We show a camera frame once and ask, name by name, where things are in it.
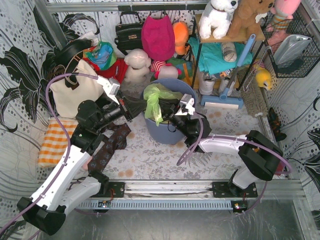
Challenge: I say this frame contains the blue trash bin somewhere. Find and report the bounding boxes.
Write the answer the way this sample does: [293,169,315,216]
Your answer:
[144,78,198,145]

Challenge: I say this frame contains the green plastic trash bag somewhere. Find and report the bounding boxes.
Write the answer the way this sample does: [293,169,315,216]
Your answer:
[143,83,183,127]

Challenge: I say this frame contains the blue lint roller mop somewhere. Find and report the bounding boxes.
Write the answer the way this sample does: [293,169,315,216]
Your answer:
[200,33,256,110]

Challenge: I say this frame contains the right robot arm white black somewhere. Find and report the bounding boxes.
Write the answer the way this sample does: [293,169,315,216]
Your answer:
[159,99,284,197]

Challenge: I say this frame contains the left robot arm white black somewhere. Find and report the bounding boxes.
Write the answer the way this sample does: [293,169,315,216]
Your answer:
[17,95,147,236]

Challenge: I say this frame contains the cream canvas tote bag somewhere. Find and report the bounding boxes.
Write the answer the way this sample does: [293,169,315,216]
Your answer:
[49,75,104,119]

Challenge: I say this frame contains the dark floral necktie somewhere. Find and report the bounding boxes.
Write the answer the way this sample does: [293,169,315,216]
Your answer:
[87,123,131,173]

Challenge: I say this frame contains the pink white pig plush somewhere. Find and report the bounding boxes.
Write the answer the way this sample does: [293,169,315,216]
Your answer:
[150,60,182,80]

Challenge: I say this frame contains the red cloth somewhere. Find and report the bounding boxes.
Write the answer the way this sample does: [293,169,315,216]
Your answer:
[96,58,128,84]

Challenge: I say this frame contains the white sneakers pair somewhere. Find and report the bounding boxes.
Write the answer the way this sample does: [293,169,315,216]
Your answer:
[198,72,231,95]

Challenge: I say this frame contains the white sheep plush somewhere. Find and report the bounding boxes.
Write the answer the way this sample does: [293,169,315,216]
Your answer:
[124,48,151,84]

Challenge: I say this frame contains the colourful printed cloth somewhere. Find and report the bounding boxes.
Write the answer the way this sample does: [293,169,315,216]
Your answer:
[82,41,117,72]

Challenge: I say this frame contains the teal folded cloth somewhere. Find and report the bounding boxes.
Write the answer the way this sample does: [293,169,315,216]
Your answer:
[188,37,253,75]

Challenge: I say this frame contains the black leather handbag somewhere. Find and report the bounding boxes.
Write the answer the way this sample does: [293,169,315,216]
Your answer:
[114,11,144,56]

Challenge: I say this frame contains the magenta felt hat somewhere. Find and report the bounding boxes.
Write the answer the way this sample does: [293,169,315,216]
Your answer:
[141,15,175,61]

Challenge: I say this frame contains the orange plush toy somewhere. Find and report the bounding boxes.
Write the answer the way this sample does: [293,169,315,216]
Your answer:
[172,21,190,55]

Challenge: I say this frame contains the orange checked towel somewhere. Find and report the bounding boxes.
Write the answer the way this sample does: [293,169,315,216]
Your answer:
[37,117,68,168]

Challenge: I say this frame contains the yellow duck plush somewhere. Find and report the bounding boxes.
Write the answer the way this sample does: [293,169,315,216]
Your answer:
[253,61,272,91]

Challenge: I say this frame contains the white dog plush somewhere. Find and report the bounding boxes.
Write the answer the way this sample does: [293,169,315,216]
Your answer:
[199,0,239,40]

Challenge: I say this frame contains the brown teddy bear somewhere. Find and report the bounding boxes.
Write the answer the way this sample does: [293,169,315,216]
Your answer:
[227,0,275,38]

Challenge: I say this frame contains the black metal shelf rack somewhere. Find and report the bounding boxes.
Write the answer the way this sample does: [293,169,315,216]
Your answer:
[188,13,272,97]

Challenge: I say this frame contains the silver foil pouch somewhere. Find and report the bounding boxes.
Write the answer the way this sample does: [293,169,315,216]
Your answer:
[273,34,312,65]

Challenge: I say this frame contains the pink plush toy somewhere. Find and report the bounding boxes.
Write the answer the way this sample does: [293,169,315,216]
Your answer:
[265,0,301,32]

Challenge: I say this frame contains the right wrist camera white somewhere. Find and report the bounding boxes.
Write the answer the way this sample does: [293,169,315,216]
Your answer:
[174,94,195,116]

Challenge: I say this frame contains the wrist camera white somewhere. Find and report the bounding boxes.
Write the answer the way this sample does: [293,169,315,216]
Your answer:
[174,94,195,116]
[96,75,120,105]

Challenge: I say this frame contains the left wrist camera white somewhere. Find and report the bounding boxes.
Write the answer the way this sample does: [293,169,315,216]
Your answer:
[96,75,120,105]

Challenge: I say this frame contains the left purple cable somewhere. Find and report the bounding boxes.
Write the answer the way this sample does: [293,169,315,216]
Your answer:
[0,72,100,236]

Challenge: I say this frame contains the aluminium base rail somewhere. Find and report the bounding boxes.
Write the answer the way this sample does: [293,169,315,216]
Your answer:
[76,179,306,211]

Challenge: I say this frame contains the black wire basket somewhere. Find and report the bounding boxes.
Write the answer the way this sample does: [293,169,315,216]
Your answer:
[261,12,320,78]

